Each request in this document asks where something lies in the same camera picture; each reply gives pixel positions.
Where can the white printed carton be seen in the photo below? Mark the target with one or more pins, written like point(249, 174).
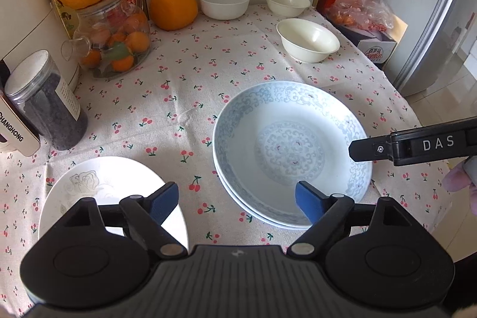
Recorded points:
point(376, 49)

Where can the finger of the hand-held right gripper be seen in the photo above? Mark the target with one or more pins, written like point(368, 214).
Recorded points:
point(369, 149)

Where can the clear plastic jar dark contents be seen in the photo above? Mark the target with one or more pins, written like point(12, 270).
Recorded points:
point(48, 105)

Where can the glass jar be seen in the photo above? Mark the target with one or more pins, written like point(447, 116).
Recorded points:
point(111, 38)

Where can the large orange with stem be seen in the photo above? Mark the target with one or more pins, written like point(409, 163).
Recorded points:
point(173, 7)

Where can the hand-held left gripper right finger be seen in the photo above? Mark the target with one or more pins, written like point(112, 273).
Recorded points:
point(307, 201)

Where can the white ceramic bowl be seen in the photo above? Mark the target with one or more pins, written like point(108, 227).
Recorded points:
point(223, 3)
point(307, 38)
point(286, 1)

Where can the blue patterned plate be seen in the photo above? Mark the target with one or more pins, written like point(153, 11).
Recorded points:
point(290, 139)
point(242, 209)

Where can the white flower pattern plate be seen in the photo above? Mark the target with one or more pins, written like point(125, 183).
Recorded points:
point(111, 172)

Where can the white cylindrical appliance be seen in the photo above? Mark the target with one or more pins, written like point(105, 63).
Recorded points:
point(26, 5)

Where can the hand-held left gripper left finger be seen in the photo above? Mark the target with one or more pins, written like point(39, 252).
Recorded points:
point(166, 199)

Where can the person's right hand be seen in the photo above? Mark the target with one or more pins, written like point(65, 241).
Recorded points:
point(456, 178)

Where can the clear plastic bag of oranges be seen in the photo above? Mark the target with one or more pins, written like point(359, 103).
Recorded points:
point(359, 7)

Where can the cherry print tablecloth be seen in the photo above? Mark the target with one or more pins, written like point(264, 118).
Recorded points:
point(167, 109)

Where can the silver refrigerator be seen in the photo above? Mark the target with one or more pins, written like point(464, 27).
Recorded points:
point(432, 12)

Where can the pile of small oranges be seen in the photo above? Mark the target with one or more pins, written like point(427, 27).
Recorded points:
point(128, 44)

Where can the yellow printed box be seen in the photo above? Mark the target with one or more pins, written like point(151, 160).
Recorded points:
point(65, 18)

